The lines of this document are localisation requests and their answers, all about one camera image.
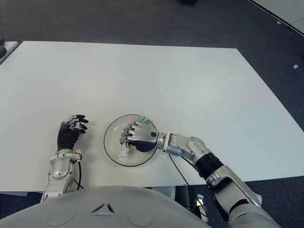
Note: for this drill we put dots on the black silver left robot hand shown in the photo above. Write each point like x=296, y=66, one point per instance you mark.
x=66, y=137

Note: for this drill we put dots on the green white toothpaste tube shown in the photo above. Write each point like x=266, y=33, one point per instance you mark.
x=143, y=119

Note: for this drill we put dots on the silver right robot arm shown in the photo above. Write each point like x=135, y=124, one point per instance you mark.
x=213, y=166

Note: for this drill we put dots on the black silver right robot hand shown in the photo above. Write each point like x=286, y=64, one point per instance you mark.
x=142, y=134

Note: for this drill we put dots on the white plate with black rim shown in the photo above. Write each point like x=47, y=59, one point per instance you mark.
x=114, y=147

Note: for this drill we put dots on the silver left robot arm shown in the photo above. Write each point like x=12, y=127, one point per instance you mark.
x=60, y=168

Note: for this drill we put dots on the white side table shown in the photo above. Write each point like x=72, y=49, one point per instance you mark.
x=9, y=48

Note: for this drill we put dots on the white desk with grey edge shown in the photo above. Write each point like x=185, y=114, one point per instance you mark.
x=282, y=14

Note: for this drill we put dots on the grey robot torso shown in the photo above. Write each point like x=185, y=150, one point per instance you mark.
x=107, y=209

